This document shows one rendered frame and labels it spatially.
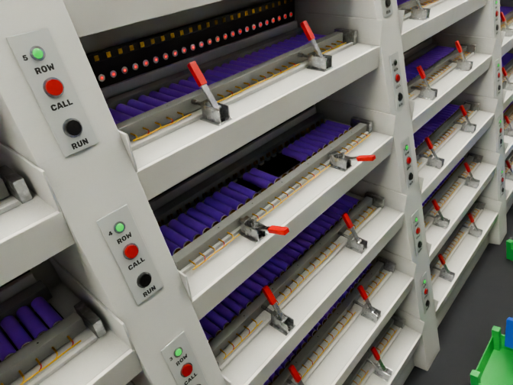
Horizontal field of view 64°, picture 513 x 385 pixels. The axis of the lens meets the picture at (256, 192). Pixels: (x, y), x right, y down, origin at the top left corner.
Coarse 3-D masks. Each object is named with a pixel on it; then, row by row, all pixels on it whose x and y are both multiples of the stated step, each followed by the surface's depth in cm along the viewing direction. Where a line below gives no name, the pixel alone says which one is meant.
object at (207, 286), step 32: (288, 128) 93; (384, 128) 93; (224, 160) 81; (352, 160) 85; (320, 192) 76; (288, 224) 69; (224, 256) 64; (256, 256) 65; (192, 288) 59; (224, 288) 61
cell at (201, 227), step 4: (180, 216) 70; (184, 216) 70; (188, 216) 70; (180, 220) 70; (184, 220) 69; (188, 220) 69; (192, 220) 68; (196, 220) 69; (184, 224) 69; (188, 224) 68; (192, 224) 68; (196, 224) 68; (200, 224) 68; (192, 228) 68; (196, 228) 67; (200, 228) 67; (204, 228) 67; (200, 232) 67
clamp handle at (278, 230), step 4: (252, 224) 66; (256, 228) 65; (260, 228) 64; (264, 228) 64; (268, 228) 63; (272, 228) 62; (276, 228) 62; (280, 228) 61; (284, 228) 61; (288, 228) 61; (272, 232) 63; (276, 232) 62; (280, 232) 61; (284, 232) 61; (288, 232) 61
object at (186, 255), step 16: (352, 128) 91; (336, 144) 86; (320, 160) 82; (288, 176) 77; (304, 176) 79; (272, 192) 73; (240, 208) 70; (256, 208) 71; (224, 224) 66; (208, 240) 64; (176, 256) 61; (192, 256) 62
